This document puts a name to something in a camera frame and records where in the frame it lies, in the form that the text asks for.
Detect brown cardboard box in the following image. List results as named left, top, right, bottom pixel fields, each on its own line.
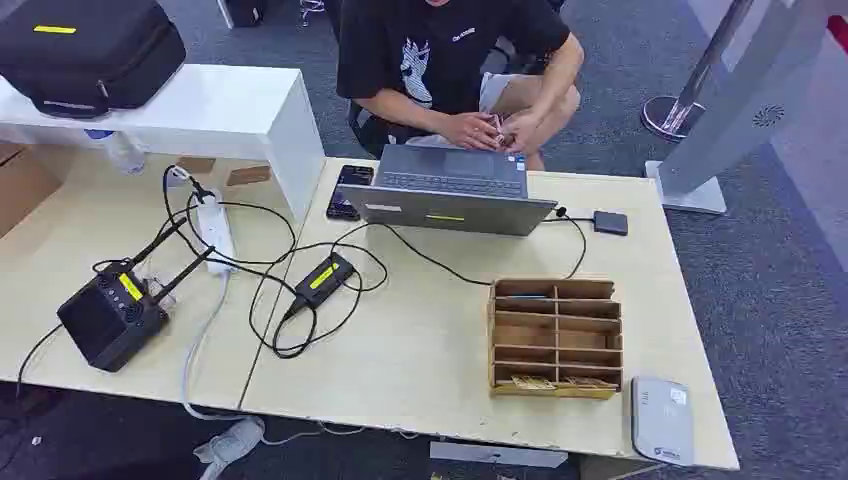
left=0, top=142, right=64, bottom=240

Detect white flat device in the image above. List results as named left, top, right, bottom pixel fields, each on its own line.
left=629, top=375, right=696, bottom=468

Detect silver stand with base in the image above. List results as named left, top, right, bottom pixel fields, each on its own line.
left=644, top=0, right=831, bottom=217

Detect grey power strip cord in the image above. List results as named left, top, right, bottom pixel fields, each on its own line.
left=180, top=270, right=366, bottom=480

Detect black router with antennas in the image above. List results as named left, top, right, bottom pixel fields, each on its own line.
left=56, top=219, right=216, bottom=374

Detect wooden card sorting box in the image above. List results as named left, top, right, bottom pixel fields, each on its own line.
left=487, top=277, right=625, bottom=401

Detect black power adapter brick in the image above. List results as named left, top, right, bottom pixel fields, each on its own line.
left=284, top=252, right=357, bottom=319

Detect black smartphone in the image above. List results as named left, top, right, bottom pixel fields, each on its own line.
left=325, top=164, right=376, bottom=223

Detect clear plastic water bottle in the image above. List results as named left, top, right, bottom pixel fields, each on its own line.
left=84, top=129, right=147, bottom=177

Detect chrome round post base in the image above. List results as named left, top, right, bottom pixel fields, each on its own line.
left=639, top=94, right=708, bottom=141

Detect black hub cable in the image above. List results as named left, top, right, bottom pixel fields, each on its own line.
left=541, top=206, right=596, bottom=281

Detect white desk shelf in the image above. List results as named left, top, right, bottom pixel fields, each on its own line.
left=0, top=63, right=327, bottom=225

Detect small black hub box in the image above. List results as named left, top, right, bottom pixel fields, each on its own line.
left=592, top=210, right=630, bottom=238

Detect black power cable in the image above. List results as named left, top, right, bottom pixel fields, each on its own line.
left=162, top=164, right=495, bottom=361

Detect black carrying bag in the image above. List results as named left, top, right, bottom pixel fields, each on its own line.
left=0, top=0, right=188, bottom=121

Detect playing cards in hands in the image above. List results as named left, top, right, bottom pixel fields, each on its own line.
left=486, top=113, right=515, bottom=148

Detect grey laptop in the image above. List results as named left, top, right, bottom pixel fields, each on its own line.
left=336, top=143, right=559, bottom=238

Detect playing cards stack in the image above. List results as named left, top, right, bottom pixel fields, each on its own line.
left=510, top=374, right=558, bottom=392

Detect white power strip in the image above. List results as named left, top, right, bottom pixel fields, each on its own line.
left=193, top=190, right=238, bottom=277

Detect person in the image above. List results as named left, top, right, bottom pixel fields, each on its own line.
left=335, top=0, right=586, bottom=172

